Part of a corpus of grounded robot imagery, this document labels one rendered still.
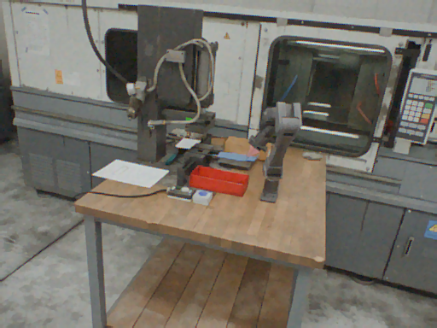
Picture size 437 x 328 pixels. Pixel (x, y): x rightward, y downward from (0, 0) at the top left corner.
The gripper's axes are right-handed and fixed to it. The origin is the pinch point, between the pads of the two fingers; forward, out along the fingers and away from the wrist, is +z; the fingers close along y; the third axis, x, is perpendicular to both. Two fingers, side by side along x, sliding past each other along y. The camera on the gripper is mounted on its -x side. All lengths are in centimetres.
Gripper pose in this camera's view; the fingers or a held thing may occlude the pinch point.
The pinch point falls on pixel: (247, 156)
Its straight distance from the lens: 181.9
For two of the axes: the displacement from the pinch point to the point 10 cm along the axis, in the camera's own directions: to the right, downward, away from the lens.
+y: -7.9, -6.1, -0.3
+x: -2.3, 3.5, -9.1
